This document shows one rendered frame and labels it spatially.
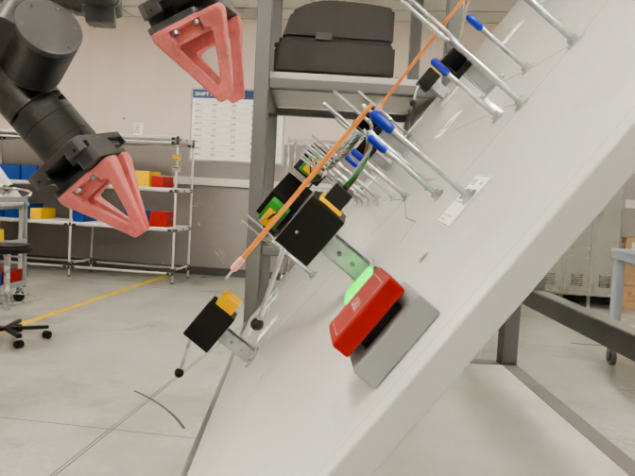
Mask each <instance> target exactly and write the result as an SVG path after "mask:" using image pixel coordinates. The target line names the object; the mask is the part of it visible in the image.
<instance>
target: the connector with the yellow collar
mask: <svg viewBox="0 0 635 476"><path fill-rule="evenodd" d="M343 185H344V184H343V183H342V182H341V181H340V180H338V181H337V182H336V183H335V184H334V186H333V187H332V188H331V189H330V190H329V192H328V193H327V194H326V196H325V197H324V198H325V199H327V200H328V201H329V202H330V203H331V204H332V205H334V206H335V207H336V208H337V209H338V210H340V211H341V210H342V209H343V208H344V207H345V205H346V204H347V203H348V202H349V201H350V200H351V199H352V197H353V192H352V191H351V190H350V189H349V188H348V187H347V186H345V185H344V187H343Z"/></svg>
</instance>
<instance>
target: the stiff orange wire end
mask: <svg viewBox="0 0 635 476"><path fill-rule="evenodd" d="M372 106H373V105H372V104H371V103H370V104H368V106H367V107H366V108H365V109H364V110H363V111H362V112H361V114H360V115H359V116H358V118H357V119H356V120H355V121H354V122H353V124H352V125H351V126H350V127H349V128H348V130H347V131H346V132H345V133H344V134H343V136H342V137H341V138H340V139H339V140H338V142H337V143H336V144H335V145H334V146H333V148H332V149H331V150H330V151H329V152H328V154H327V155H326V156H325V157H324V158H323V160H322V161H321V162H320V163H319V164H318V166H317V167H316V168H315V169H314V170H313V172H312V173H311V174H310V175H309V176H308V178H307V179H306V180H305V181H304V182H303V184H302V185H301V186H300V187H299V189H298V190H297V191H296V192H295V193H294V194H293V195H292V196H291V197H290V198H289V199H288V201H287V202H286V203H285V204H284V205H283V207H282V208H281V209H280V210H279V212H278V213H277V214H276V215H275V216H274V217H273V219H272V220H271V221H270V222H269V223H268V225H267V226H266V227H265V228H264V230H263V231H262V232H261V233H260V234H259V235H258V237H257V238H256V239H255V240H254V241H253V243H252V244H251V245H250V246H249V248H248V249H247V250H246V251H245V252H244V254H243V255H242V256H240V257H239V258H238V259H237V260H236V261H235V262H234V263H233V265H232V267H231V271H230V272H229V274H228V275H227V276H226V277H225V280H226V279H227V278H228V277H229V276H230V274H231V273H232V272H235V271H237V270H238V269H239V267H240V266H241V265H242V264H243V263H244V261H245V259H246V258H247V257H248V255H249V254H250V253H251V251H252V250H253V249H254V248H255V247H256V246H257V245H258V244H259V243H260V241H261V240H262V239H263V238H264V237H265V235H266V234H267V233H268V232H269V230H270V229H271V228H272V227H273V226H274V225H275V223H276V222H277V221H278V220H279V219H280V217H281V216H282V215H283V214H284V212H285V211H286V210H287V209H288V208H289V207H290V205H291V204H292V203H293V202H294V201H295V199H296V198H297V197H298V196H299V195H300V193H301V192H302V191H303V190H304V189H305V187H306V186H307V185H308V184H309V183H310V181H311V180H312V179H313V178H314V177H315V175H316V174H317V173H318V172H319V170H320V169H321V168H322V167H323V166H324V165H325V163H326V162H327V161H328V160H329V159H330V158H331V157H332V156H333V155H334V153H335V152H336V150H337V149H338V148H339V147H340V146H341V145H342V144H343V143H344V142H345V140H346V139H347V138H348V137H349V136H350V134H351V133H352V132H353V131H354V130H355V128H356V127H357V126H358V125H359V124H360V122H361V121H362V120H363V119H364V118H365V116H366V114H367V113H368V112H369V110H370V109H371V108H372Z"/></svg>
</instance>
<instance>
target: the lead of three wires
mask: <svg viewBox="0 0 635 476"><path fill-rule="evenodd" d="M362 133H364V135H365V137H366V148H365V151H364V155H363V158H362V160H361V161H360V162H359V164H358V166H357V167H356V169H355V170H354V172H353V174H352V176H351V178H350V179H349V180H348V181H347V182H346V183H345V184H344V185H345V186H347V187H348V188H349V189H350V188H351V187H352V186H353V184H354V183H355V182H356V181H357V179H358V178H359V176H360V174H361V172H362V170H363V169H364V168H365V166H366V165H367V163H368V161H369V153H370V151H371V150H372V144H370V143H369V141H368V136H369V130H366V129H365V128H364V129H363V132H362ZM344 185H343V187H344Z"/></svg>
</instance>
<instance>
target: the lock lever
mask: <svg viewBox="0 0 635 476"><path fill-rule="evenodd" d="M284 253H285V248H284V247H283V246H282V247H281V250H280V253H279V257H278V260H277V262H276V265H275V267H274V270H273V273H272V276H271V279H270V282H269V285H268V287H267V289H266V294H265V297H264V299H263V302H262V305H261V308H260V311H259V313H258V314H256V318H257V319H258V320H264V318H263V314H264V311H265V308H266V305H267V302H268V299H269V297H270V294H271V291H272V288H273V285H274V283H275V280H276V278H277V275H278V272H279V269H280V266H281V263H282V261H283V255H284Z"/></svg>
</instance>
